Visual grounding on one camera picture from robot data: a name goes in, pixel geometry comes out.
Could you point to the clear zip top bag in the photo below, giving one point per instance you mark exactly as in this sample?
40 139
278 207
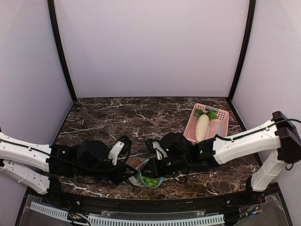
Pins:
136 180

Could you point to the black frame post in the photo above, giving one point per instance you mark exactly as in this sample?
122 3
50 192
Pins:
243 51
59 48

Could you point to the brown fried food piece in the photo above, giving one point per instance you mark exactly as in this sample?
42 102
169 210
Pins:
135 162

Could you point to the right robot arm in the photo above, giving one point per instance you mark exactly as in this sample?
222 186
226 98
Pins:
279 135

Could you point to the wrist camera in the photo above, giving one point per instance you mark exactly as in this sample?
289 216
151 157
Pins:
122 147
155 148

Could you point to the pink plastic basket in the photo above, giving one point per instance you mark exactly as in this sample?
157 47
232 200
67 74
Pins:
216 127

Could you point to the white slotted cable duct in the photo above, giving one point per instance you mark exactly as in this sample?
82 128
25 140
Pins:
113 218

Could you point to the green grape bunch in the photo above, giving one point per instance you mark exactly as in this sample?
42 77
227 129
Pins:
150 182

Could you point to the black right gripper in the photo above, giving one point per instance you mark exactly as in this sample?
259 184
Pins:
154 168

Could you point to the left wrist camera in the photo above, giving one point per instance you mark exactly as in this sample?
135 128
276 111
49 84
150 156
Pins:
122 147

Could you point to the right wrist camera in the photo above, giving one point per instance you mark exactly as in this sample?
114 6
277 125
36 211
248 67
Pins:
155 148

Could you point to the black front table rail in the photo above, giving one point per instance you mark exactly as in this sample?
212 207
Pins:
82 203

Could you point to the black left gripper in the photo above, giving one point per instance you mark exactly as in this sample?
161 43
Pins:
121 173

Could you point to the right black frame post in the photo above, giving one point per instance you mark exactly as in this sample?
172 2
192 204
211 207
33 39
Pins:
243 51

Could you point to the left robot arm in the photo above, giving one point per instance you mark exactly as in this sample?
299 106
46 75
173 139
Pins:
92 158

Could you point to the left black frame post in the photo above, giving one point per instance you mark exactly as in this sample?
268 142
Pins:
59 48

